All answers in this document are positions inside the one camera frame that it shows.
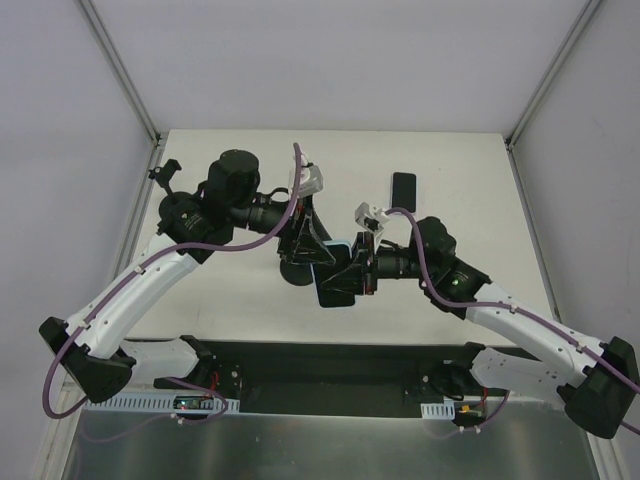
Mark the phone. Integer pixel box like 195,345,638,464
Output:
311,240,356,309
390,172,418,214

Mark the black phone stand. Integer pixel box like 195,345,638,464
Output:
148,159,196,234
279,217,331,286

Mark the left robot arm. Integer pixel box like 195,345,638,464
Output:
39,149,335,404

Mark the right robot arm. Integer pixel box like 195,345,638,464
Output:
312,216,639,439

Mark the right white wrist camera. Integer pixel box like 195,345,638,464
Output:
354,202,389,240

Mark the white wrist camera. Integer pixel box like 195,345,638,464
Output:
298,156,324,198
354,202,389,240

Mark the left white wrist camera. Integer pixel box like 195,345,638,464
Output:
298,156,324,198

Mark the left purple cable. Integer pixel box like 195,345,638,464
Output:
42,142,307,420

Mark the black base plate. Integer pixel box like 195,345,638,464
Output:
154,340,501,418

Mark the right white cable duct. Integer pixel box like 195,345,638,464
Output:
420,401,456,421

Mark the white cable duct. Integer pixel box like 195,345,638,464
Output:
420,401,456,421
84,393,240,415

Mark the left white cable duct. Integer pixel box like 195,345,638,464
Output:
84,393,240,415

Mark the left aluminium frame post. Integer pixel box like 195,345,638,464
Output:
75,0,162,146

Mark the aluminium frame post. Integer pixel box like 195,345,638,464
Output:
504,0,604,149
75,0,162,146

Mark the right aluminium frame post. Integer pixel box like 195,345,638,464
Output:
504,0,604,149

